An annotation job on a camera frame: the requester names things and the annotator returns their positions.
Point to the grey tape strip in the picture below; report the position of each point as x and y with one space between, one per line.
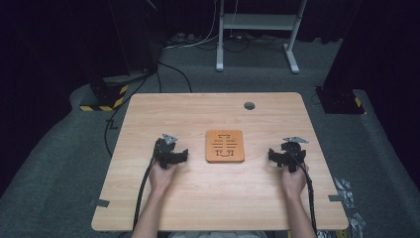
336 198
100 203

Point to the black perforated stand base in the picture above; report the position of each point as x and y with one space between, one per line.
340 100

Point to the person's left hand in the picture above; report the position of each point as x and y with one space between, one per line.
160 180

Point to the power strip with plugs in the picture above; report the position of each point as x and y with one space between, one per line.
181 38

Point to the grey round table grommet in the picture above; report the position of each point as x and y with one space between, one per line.
249 105

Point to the yellow table leg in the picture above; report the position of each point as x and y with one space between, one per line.
342 234

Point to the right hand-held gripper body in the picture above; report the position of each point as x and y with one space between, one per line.
293 153

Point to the crumpled clear plastic wrap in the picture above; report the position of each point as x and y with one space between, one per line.
345 193
357 224

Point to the white metal stand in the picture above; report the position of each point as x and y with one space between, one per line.
257 21

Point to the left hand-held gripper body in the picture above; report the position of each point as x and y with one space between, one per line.
163 153

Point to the person's right hand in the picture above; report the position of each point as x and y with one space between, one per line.
294 183

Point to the black base with yellow stripes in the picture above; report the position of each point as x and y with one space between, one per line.
107 95

